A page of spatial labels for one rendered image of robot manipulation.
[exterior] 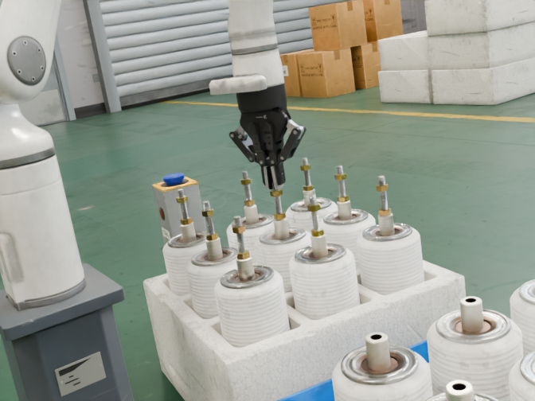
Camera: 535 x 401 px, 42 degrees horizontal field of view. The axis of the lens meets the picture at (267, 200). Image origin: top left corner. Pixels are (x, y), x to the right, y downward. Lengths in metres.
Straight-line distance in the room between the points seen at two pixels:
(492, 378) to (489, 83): 2.95
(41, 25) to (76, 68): 5.21
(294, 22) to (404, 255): 6.02
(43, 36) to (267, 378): 0.51
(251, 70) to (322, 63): 3.68
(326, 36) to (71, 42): 2.25
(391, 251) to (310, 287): 0.13
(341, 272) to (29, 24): 0.51
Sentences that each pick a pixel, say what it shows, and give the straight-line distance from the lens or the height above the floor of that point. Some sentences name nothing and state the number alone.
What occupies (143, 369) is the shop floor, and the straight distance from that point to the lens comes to 1.34.
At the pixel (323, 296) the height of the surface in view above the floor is 0.21.
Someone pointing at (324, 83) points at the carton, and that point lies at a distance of 4.71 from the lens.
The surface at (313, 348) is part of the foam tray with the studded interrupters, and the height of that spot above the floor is 0.16.
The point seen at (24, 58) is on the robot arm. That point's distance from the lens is 0.83.
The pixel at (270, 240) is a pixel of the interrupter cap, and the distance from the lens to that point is 1.09.
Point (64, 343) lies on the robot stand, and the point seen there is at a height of 0.25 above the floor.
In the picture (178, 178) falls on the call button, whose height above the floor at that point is 0.33.
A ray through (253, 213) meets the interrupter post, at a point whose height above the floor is 0.27.
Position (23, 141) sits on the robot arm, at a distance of 0.84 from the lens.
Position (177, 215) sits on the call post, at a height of 0.26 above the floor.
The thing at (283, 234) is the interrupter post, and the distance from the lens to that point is 1.10.
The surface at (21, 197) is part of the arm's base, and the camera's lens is 0.85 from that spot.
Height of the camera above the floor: 0.59
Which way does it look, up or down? 15 degrees down
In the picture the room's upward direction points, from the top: 9 degrees counter-clockwise
